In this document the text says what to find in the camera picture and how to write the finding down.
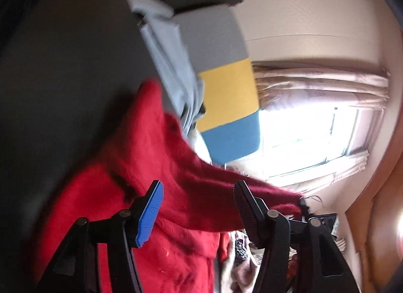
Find pale pink curtain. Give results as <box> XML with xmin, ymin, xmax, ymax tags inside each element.
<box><xmin>251</xmin><ymin>64</ymin><xmax>391</xmax><ymax>194</ymax></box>

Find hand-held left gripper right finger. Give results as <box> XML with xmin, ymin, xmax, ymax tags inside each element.
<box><xmin>233</xmin><ymin>180</ymin><xmax>361</xmax><ymax>293</ymax></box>

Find grey yellow blue chair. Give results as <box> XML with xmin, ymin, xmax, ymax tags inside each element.
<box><xmin>135</xmin><ymin>0</ymin><xmax>262</xmax><ymax>166</ymax></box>

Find grey garment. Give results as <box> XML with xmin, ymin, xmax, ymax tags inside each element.
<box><xmin>126</xmin><ymin>0</ymin><xmax>207</xmax><ymax>136</ymax></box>

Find red knit sweater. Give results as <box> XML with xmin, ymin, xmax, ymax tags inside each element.
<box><xmin>30</xmin><ymin>80</ymin><xmax>308</xmax><ymax>293</ymax></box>

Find bright window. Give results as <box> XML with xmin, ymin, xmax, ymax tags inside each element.
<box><xmin>258</xmin><ymin>104</ymin><xmax>361</xmax><ymax>184</ymax></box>

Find beige fuzzy cloth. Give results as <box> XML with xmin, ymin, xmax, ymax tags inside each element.
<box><xmin>220</xmin><ymin>233</ymin><xmax>269</xmax><ymax>293</ymax></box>

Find dark patterned cloth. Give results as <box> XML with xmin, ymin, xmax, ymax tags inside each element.
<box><xmin>234</xmin><ymin>236</ymin><xmax>250</xmax><ymax>266</ymax></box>

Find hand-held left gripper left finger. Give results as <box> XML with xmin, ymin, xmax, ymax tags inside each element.
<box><xmin>38</xmin><ymin>180</ymin><xmax>165</xmax><ymax>293</ymax></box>

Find brown wooden panel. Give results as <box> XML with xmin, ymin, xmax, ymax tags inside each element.
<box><xmin>345</xmin><ymin>140</ymin><xmax>403</xmax><ymax>293</ymax></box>

